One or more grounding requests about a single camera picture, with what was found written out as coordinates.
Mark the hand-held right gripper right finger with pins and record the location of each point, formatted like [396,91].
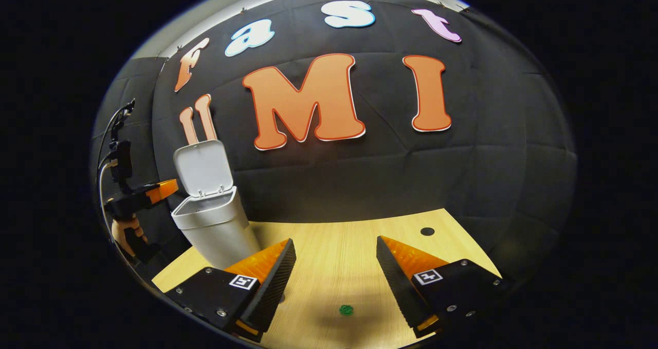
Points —
[398,292]

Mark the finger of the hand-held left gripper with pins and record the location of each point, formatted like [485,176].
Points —
[162,190]

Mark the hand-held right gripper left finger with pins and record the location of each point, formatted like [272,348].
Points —
[272,292]

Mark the green paper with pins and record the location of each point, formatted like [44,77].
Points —
[346,310]

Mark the white desktop garbage bin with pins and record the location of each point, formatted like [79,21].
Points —
[216,231]

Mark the wooden desktop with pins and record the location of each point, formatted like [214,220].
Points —
[334,256]

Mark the black backdrop cloth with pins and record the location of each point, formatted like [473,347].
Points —
[390,179]

